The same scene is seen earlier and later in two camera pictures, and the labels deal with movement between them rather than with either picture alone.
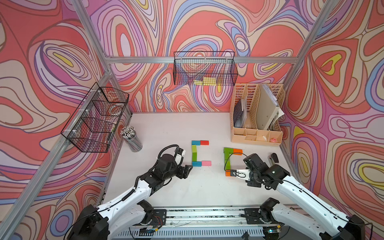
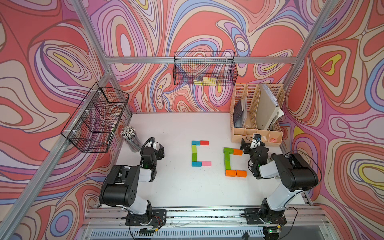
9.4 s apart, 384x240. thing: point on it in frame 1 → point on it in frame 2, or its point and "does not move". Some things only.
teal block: [197, 163] does not move
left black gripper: [186, 172] → [160, 154]
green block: [194, 156] does not move
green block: [227, 164] does not move
